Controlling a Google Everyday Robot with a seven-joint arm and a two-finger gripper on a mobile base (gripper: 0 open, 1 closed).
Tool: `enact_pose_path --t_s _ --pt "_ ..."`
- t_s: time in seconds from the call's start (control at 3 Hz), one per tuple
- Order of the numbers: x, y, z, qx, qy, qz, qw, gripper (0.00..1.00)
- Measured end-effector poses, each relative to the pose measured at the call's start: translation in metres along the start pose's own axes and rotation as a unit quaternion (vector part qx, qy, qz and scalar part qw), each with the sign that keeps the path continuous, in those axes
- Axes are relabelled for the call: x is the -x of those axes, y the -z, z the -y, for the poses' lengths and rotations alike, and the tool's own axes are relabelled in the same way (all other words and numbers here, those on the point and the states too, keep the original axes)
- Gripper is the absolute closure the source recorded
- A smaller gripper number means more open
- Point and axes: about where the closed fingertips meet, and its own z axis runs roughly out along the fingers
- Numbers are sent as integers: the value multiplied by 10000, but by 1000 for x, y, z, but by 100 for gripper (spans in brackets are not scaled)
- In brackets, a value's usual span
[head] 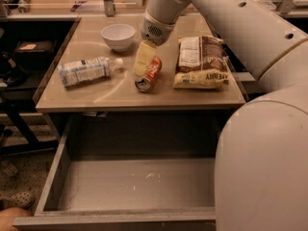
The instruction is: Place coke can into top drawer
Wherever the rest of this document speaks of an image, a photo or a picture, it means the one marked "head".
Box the open grey top drawer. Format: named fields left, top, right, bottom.
left=13, top=114, right=220, bottom=231

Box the grey cabinet with beige top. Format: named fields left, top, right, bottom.
left=32, top=14, right=249, bottom=141

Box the white gripper with vents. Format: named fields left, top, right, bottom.
left=133, top=12, right=174, bottom=77

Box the white ceramic bowl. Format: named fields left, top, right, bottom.
left=101, top=24, right=136, bottom=52

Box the clear plastic water bottle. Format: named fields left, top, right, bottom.
left=57, top=57, right=123, bottom=87

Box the person's bare knee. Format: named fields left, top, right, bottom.
left=0, top=207, right=33, bottom=231

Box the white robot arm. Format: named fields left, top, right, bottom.
left=141, top=0, right=308, bottom=231

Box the crushed orange soda can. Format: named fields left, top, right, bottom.
left=135, top=57, right=162, bottom=92

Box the black side table frame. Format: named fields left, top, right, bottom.
left=0, top=87, right=59, bottom=156

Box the perforated clog shoe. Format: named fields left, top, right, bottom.
left=0, top=192, right=36, bottom=210

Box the brown yellow chip bag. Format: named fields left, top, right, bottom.
left=173, top=36, right=229, bottom=90

